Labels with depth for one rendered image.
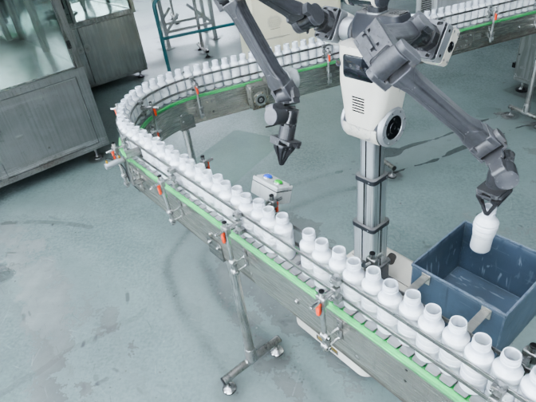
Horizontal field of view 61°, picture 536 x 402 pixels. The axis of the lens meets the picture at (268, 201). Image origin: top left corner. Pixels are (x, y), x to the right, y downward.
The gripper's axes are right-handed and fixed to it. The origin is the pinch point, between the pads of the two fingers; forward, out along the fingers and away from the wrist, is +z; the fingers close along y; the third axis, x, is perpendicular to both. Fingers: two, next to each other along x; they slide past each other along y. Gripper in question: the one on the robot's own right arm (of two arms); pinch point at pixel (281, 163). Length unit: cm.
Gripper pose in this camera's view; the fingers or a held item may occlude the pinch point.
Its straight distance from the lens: 164.6
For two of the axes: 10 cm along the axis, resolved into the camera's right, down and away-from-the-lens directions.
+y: 6.4, 3.8, -6.7
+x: 7.5, -1.3, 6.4
